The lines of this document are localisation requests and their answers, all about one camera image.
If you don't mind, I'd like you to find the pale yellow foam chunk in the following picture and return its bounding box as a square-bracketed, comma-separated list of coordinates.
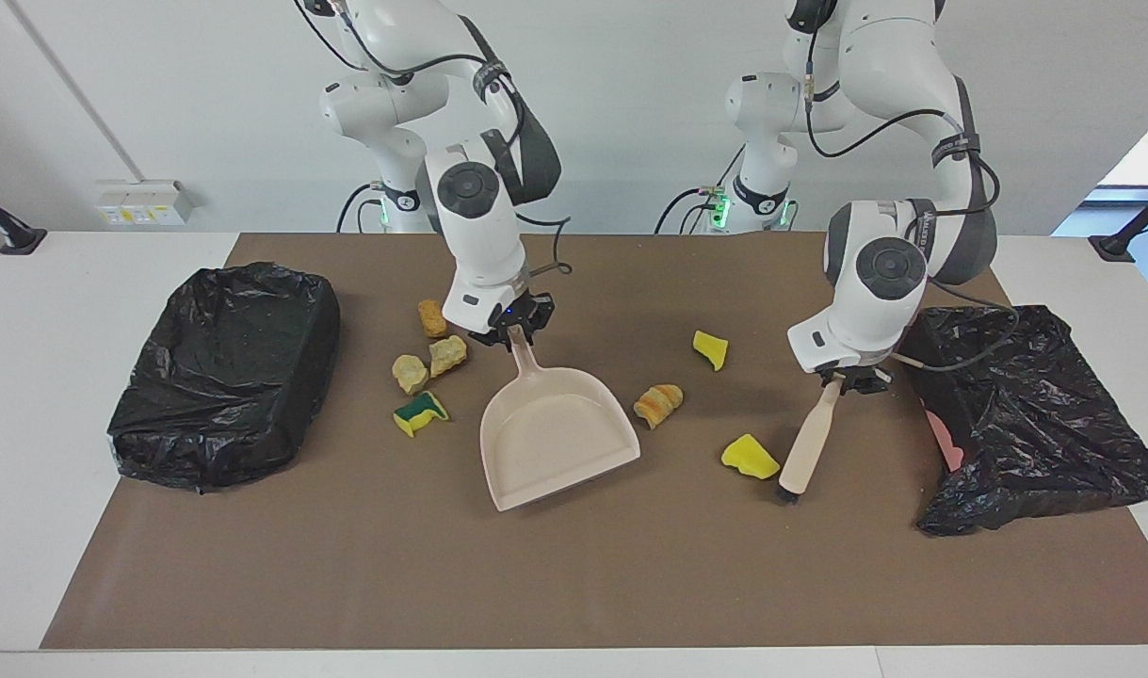
[428, 335, 468, 379]
[391, 354, 430, 396]

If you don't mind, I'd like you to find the beige handled brush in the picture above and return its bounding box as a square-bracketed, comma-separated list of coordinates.
[776, 375, 846, 505]

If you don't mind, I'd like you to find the green and yellow sponge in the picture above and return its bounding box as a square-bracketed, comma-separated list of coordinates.
[392, 391, 449, 439]

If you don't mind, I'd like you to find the large yellow sponge piece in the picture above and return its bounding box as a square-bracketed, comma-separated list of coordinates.
[720, 433, 782, 481]

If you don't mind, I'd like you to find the beige plastic dustpan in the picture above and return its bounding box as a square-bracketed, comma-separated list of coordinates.
[479, 325, 642, 512]

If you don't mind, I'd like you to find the small yellow sponge piece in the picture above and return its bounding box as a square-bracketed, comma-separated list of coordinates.
[692, 330, 730, 372]

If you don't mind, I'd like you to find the orange striped sponge piece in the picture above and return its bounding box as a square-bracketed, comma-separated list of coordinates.
[633, 383, 685, 430]

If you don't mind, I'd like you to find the pink bin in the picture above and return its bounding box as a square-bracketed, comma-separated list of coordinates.
[922, 400, 966, 472]

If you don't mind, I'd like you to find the crumpled black trash bag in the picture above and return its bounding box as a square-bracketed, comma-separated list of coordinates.
[897, 304, 1148, 538]

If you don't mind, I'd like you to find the open bin with black bag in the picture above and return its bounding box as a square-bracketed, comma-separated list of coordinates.
[107, 263, 342, 493]

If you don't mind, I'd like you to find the brown table mat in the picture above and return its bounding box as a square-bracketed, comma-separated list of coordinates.
[40, 233, 1148, 651]

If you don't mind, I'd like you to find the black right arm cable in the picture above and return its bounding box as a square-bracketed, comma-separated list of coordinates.
[296, 0, 574, 277]

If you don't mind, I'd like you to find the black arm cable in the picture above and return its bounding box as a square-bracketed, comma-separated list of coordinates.
[804, 52, 1022, 373]
[296, 0, 574, 277]

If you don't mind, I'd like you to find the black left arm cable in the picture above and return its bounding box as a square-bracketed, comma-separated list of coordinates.
[804, 52, 1022, 373]

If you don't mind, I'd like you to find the black base cable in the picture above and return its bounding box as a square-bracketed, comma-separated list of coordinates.
[655, 185, 725, 234]
[336, 184, 386, 234]

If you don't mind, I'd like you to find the white wall outlet strip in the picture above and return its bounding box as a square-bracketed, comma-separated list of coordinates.
[96, 180, 198, 227]

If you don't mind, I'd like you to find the white wall cable conduit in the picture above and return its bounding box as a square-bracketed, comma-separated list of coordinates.
[8, 0, 148, 182]

